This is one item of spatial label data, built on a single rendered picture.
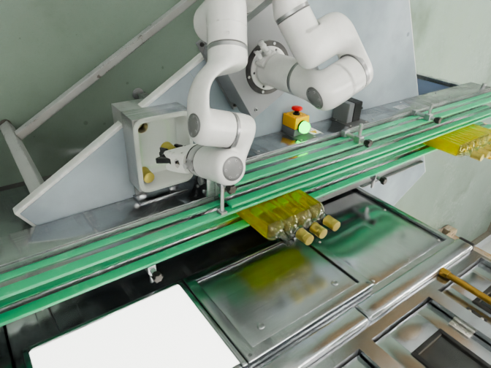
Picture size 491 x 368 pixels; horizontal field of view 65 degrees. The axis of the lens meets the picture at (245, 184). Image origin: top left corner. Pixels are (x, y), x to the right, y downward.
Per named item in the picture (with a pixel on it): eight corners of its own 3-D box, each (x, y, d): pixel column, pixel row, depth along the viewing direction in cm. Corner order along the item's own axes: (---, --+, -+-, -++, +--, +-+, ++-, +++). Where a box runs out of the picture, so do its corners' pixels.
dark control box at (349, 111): (331, 117, 161) (346, 123, 155) (334, 98, 157) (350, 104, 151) (344, 114, 165) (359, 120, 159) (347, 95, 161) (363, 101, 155)
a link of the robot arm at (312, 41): (271, 29, 95) (320, 1, 99) (316, 115, 100) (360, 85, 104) (288, 16, 86) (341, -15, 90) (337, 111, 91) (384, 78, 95)
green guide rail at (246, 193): (218, 196, 123) (231, 208, 118) (218, 193, 123) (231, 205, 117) (484, 106, 215) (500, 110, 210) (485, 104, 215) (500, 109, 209)
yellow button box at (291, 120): (280, 130, 147) (294, 136, 141) (282, 111, 143) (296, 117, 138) (294, 126, 150) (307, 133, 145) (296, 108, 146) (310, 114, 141)
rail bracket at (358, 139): (337, 136, 149) (366, 149, 139) (341, 117, 145) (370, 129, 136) (345, 133, 151) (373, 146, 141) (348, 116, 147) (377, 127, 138)
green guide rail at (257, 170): (218, 176, 120) (232, 188, 114) (218, 173, 119) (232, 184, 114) (489, 93, 211) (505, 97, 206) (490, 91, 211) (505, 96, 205)
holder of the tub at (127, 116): (131, 196, 120) (142, 208, 115) (120, 111, 106) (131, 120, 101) (180, 181, 129) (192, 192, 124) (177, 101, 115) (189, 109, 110)
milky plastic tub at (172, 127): (129, 182, 117) (141, 195, 111) (120, 111, 106) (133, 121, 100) (181, 168, 126) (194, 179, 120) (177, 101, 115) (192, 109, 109)
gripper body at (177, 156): (185, 182, 87) (164, 174, 95) (224, 170, 92) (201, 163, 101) (180, 149, 84) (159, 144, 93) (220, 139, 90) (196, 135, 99)
